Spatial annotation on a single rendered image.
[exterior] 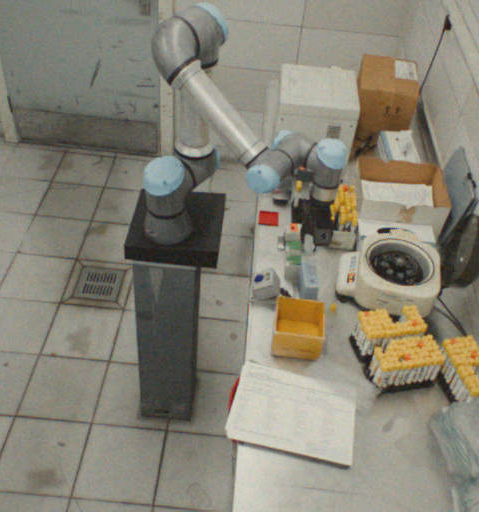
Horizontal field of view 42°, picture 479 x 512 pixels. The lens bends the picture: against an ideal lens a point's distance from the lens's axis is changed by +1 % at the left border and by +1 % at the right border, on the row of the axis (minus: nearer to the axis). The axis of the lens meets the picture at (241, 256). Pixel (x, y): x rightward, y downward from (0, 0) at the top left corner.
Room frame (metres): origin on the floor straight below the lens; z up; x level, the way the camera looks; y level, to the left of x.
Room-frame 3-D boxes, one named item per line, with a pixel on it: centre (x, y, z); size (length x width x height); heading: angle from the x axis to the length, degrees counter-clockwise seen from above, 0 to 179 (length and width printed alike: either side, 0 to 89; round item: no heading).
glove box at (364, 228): (1.51, -0.49, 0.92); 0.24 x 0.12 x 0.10; 90
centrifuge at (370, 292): (1.34, -0.45, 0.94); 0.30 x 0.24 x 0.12; 81
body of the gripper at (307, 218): (1.32, -0.20, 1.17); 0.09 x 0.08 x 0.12; 7
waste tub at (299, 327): (1.09, -0.17, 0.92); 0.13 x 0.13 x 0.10; 88
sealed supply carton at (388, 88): (2.39, -0.52, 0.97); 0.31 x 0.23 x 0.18; 174
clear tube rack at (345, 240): (1.59, -0.31, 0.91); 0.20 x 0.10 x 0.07; 0
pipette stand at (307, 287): (1.26, -0.20, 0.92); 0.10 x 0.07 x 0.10; 7
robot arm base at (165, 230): (1.43, 0.24, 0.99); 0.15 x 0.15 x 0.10
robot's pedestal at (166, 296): (1.43, 0.24, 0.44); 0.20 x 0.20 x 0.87; 0
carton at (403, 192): (1.70, -0.51, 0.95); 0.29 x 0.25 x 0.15; 90
